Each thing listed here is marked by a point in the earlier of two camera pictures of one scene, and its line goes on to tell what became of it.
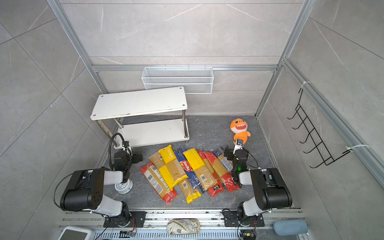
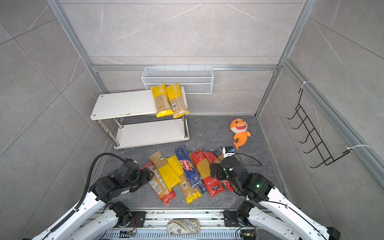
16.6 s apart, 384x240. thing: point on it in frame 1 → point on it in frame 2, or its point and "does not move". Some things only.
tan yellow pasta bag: (157, 159) does not move
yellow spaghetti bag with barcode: (206, 178) → (176, 99)
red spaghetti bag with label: (157, 181) does not move
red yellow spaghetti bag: (219, 187) does not move
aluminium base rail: (155, 227) does not move
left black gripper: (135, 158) → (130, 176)
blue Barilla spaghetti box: (188, 167) does not move
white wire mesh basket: (195, 80) does not move
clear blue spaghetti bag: (220, 152) does not move
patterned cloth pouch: (183, 226) does not move
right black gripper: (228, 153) → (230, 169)
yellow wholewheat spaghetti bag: (171, 166) → (163, 106)
